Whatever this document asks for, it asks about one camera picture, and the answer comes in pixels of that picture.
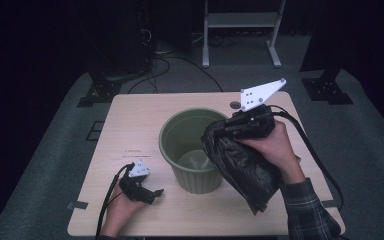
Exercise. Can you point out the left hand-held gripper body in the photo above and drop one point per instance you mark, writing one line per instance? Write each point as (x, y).
(135, 190)

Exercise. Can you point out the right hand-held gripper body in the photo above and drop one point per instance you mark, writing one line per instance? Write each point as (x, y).
(258, 116)

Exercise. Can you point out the black trash bag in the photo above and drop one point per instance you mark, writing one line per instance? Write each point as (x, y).
(243, 166)

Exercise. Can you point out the green plastic bin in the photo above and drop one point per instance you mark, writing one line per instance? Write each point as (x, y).
(186, 146)

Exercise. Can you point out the person's left hand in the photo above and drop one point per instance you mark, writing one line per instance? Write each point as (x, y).
(121, 213)

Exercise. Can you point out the person's right hand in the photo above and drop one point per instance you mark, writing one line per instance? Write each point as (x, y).
(276, 146)

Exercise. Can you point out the grey tape strip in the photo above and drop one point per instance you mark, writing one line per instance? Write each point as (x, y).
(329, 203)
(77, 205)

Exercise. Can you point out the black stand base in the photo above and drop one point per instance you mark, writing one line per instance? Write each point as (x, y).
(326, 90)
(98, 91)

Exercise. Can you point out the dark equipment rack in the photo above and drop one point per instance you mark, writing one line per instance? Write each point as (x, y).
(123, 36)

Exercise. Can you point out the white metal stand frame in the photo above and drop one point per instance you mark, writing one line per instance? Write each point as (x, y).
(243, 20)

